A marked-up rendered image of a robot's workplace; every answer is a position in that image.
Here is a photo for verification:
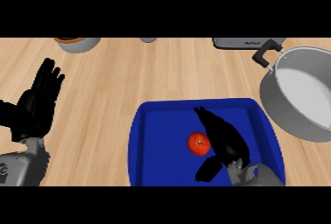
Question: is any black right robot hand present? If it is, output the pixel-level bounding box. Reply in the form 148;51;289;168
192;106;254;183

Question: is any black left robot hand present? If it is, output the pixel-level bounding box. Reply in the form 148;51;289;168
0;57;66;144

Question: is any red tomato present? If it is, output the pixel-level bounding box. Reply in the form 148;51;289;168
186;131;213;157

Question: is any blue tray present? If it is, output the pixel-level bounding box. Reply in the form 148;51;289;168
127;97;286;187

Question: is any grey metal pot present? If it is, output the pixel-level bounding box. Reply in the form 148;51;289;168
251;38;331;144

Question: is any grey bowl with orange rim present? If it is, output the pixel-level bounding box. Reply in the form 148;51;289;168
53;37;102;54

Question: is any grey flat appliance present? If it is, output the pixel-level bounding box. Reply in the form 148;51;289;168
211;37;286;51

